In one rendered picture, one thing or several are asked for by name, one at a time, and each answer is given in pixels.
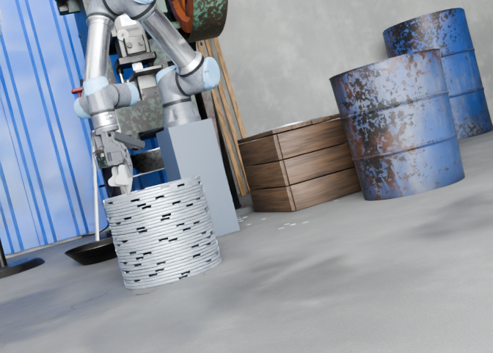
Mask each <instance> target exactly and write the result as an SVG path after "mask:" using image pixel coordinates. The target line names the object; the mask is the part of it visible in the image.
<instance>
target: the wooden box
mask: <svg viewBox="0 0 493 353"><path fill-rule="evenodd" d="M337 118H340V113H339V114H334V115H330V116H327V117H322V118H318V119H314V120H309V121H306V122H303V123H297V124H294V125H289V126H286V127H282V128H277V129H274V130H270V131H267V132H263V133H261V134H256V135H254V136H251V137H247V138H244V139H240V140H237V142H238V144H240V145H238V148H239V151H240V154H241V159H242V162H243V166H244V167H245V168H244V171H245V174H246V179H247V183H248V186H249V189H252V190H250V194H251V197H252V202H253V206H254V209H255V212H293V211H298V210H300V209H303V208H307V207H310V206H313V205H317V204H319V203H324V202H326V201H329V200H333V199H336V198H339V197H343V196H346V195H348V194H353V193H355V192H360V191H362V189H361V186H360V183H359V179H358V176H357V171H356V168H355V166H354V162H353V161H352V155H351V151H350V148H349V145H348V143H347V138H346V133H345V131H344V127H343V124H342V122H341V121H340V119H337ZM335 119H336V120H335ZM329 120H331V121H329ZM327 121H328V122H327ZM324 122H325V123H324ZM261 138H262V139H261ZM253 140H254V141H253ZM250 141H251V142H250ZM244 142H246V143H244ZM241 143H243V144H241ZM251 165H252V166H251ZM248 166H249V167H248Z"/></svg>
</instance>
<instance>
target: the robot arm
mask: <svg viewBox="0 0 493 353"><path fill-rule="evenodd" d="M156 3H157V0H91V2H90V5H89V8H88V11H87V20H86V24H87V25H88V27H89V29H88V36H87V50H86V58H85V66H84V80H83V87H82V96H81V97H79V98H77V99H76V101H75V102H74V110H75V112H76V114H77V115H78V116H79V117H80V118H82V119H89V118H92V124H93V127H94V129H95V130H97V131H94V132H91V133H90V136H91V138H92V143H93V147H94V150H95V152H93V153H92V154H93V158H94V161H95V166H96V169H99V168H100V169H101V168H107V167H110V166H112V167H113V168H112V177H111V178H110V179H109V180H108V182H109V185H110V186H121V187H122V188H123V190H124V192H125V193H126V194H130V193H131V185H132V180H133V165H132V161H131V158H130V154H129V152H128V149H127V148H129V149H131V150H135V151H138V150H141V149H144V148H145V142H143V141H141V140H139V139H135V138H133V137H130V136H128V135H125V134H122V133H120V132H117V130H119V126H118V121H117V115H116V112H115V109H119V108H122V107H129V106H133V105H135V104H136V103H137V101H138V99H139V92H138V89H137V88H136V87H135V86H134V85H133V84H126V83H122V84H109V83H108V81H107V79H106V77H107V68H108V60H109V44H110V35H111V30H112V29H113V28H114V22H115V20H116V18H117V17H118V16H120V15H123V14H126V15H127V16H128V17H129V18H130V19H131V20H132V21H138V22H139V23H140V24H141V25H142V26H143V27H144V28H145V30H146V31H147V32H148V33H149V35H150V36H151V37H152V38H153V39H154V40H155V41H156V42H157V43H158V45H159V46H160V47H161V48H162V49H163V51H164V52H165V53H166V54H167V56H168V57H169V58H170V59H171V60H172V61H173V62H174V63H175V65H173V66H171V67H168V68H164V69H163V70H161V71H159V72H158V73H157V74H156V82H157V87H158V91H159V94H160V97H161V102H162V106H163V108H164V124H163V126H164V130H165V129H167V128H171V127H174V126H178V125H184V124H187V123H193V122H197V121H201V117H200V115H199V113H198V112H197V110H196V109H195V107H194V105H193V103H192V101H191V95H195V94H197V93H200V92H205V91H207V90H210V89H213V88H215V87H217V85H218V84H219V80H220V72H219V66H218V65H217V62H216V60H215V59H214V58H212V57H206V58H205V57H204V56H203V55H202V54H201V53H200V52H199V51H194V50H193V49H192V48H191V46H190V45H189V44H188V43H187V42H186V41H185V40H184V38H183V37H182V36H181V34H180V33H179V32H178V31H177V29H176V28H175V27H174V26H173V25H172V24H171V22H170V21H169V20H168V19H167V17H166V16H165V15H164V14H163V12H162V11H161V10H160V9H159V8H158V6H157V5H156ZM95 157H96V159H97V162H98V165H97V163H96V160H95ZM122 164H123V165H122Z"/></svg>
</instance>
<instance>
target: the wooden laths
mask: <svg viewBox="0 0 493 353"><path fill-rule="evenodd" d="M200 42H201V41H197V47H198V50H199V52H200V53H201V54H202V55H203V56H204V57H205V58H206V56H205V52H204V49H203V47H202V45H200ZM204 42H205V47H206V49H207V52H208V56H209V57H212V58H214V56H213V52H212V49H211V44H210V41H209V39H207V40H204ZM213 42H214V45H215V48H216V52H217V55H218V58H219V62H220V65H221V68H222V72H223V75H224V80H225V83H226V85H227V90H228V92H229V96H230V100H231V103H232V105H233V110H234V112H235V117H236V119H237V123H238V127H239V130H240V132H241V137H242V139H244V138H247V135H246V132H245V129H244V124H243V122H242V119H241V115H240V112H239V109H238V104H237V102H236V99H235V95H234V92H233V88H232V84H231V82H230V77H229V75H228V72H227V68H226V64H225V62H224V57H223V55H222V50H221V48H220V44H219V40H218V37H215V38H213ZM217 87H218V90H219V94H220V97H221V99H222V104H223V107H224V111H225V114H226V117H227V121H228V124H229V127H230V131H231V134H232V137H233V141H234V145H235V148H236V152H237V154H238V159H239V161H240V165H241V169H242V172H243V174H244V179H245V182H246V186H247V189H248V192H249V194H250V190H252V189H249V186H248V183H247V177H246V174H245V171H244V168H245V167H244V166H243V162H242V159H241V154H240V151H239V148H238V145H240V144H238V142H237V140H238V137H237V133H236V131H235V126H234V124H233V119H232V116H231V113H230V109H229V106H228V103H227V99H226V96H225V93H224V89H223V86H222V82H221V79H220V80H219V84H218V85H217ZM211 93H212V96H213V101H214V104H215V107H216V112H217V115H218V118H219V122H220V125H221V128H222V132H223V135H224V140H225V142H226V146H227V149H228V153H229V155H230V160H231V163H232V166H233V170H234V173H235V177H236V180H237V183H238V187H239V190H240V193H241V196H245V195H246V192H245V189H244V185H243V182H242V179H241V175H240V172H239V169H238V165H237V162H236V159H235V154H234V152H233V147H232V145H231V141H230V137H229V134H228V132H227V127H226V124H225V121H224V117H223V114H222V110H221V106H220V104H219V99H218V97H217V94H216V90H215V88H213V89H211Z"/></svg>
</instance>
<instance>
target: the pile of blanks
mask: <svg viewBox="0 0 493 353"><path fill-rule="evenodd" d="M201 183H202V181H199V182H196V183H193V184H190V185H188V186H183V187H180V188H177V189H172V190H169V191H166V192H162V193H158V194H153V195H150V196H146V197H142V198H139V199H135V200H129V201H126V202H123V203H117V204H114V205H105V206H104V208H105V209H106V213H107V218H106V219H107V220H108V221H109V226H110V229H111V232H112V238H113V240H114V241H113V243H114V247H115V249H116V250H115V251H116V253H117V257H118V263H119V265H120V268H121V272H122V274H123V281H124V283H125V287H126V288H129V289H140V288H150V287H154V286H158V285H164V284H167V283H173V282H175V281H179V280H182V279H184V278H185V279H186V278H188V277H192V276H194V275H196V274H200V273H202V272H205V271H207V270H209V269H212V268H213V267H215V266H217V265H218V264H219V263H221V261H222V258H221V255H220V249H219V246H218V244H217V243H218V242H217V240H216V237H215V232H214V229H213V225H212V221H211V218H210V212H209V209H208V204H206V203H207V200H206V196H205V194H204V187H203V186H202V184H201Z"/></svg>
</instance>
